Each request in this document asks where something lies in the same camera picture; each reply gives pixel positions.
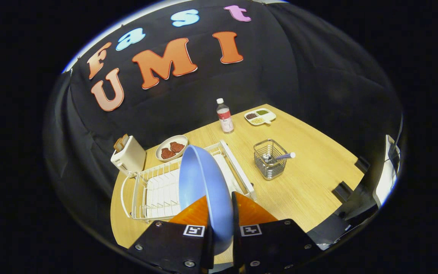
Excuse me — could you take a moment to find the white toaster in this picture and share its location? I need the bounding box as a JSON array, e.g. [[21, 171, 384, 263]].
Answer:
[[111, 135, 147, 178]]

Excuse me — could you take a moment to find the white divided dish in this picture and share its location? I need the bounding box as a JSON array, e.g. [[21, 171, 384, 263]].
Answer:
[[244, 108, 276, 126]]

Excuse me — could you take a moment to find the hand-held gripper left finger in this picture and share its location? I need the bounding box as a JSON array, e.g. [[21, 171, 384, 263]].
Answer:
[[127, 195, 216, 274]]

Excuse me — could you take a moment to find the black backdrop cloth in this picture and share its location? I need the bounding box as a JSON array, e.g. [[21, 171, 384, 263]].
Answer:
[[44, 0, 404, 244]]

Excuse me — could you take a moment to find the blue plate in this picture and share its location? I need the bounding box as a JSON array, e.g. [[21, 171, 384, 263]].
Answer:
[[179, 145, 235, 255]]

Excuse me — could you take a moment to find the beige oval plate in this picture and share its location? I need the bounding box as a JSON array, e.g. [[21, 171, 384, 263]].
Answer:
[[155, 135, 189, 162]]

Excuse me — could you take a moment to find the black table clamp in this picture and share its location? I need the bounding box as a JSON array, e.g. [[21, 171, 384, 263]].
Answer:
[[332, 181, 353, 203], [355, 156, 371, 174]]

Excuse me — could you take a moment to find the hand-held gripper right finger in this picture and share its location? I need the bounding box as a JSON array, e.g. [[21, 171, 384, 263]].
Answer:
[[231, 191, 320, 274]]

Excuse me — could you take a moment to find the spoon with pale handle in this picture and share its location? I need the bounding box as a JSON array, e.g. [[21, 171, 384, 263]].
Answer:
[[263, 152, 296, 163]]

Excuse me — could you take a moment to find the white dish rack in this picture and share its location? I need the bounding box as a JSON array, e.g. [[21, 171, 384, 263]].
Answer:
[[120, 139, 257, 222]]

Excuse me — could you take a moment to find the clear bottle with red label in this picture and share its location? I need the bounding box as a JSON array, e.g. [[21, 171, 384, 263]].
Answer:
[[216, 98, 235, 134]]

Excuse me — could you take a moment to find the metal wire basket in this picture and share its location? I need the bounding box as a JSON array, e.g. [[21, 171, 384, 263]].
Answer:
[[253, 139, 289, 180]]

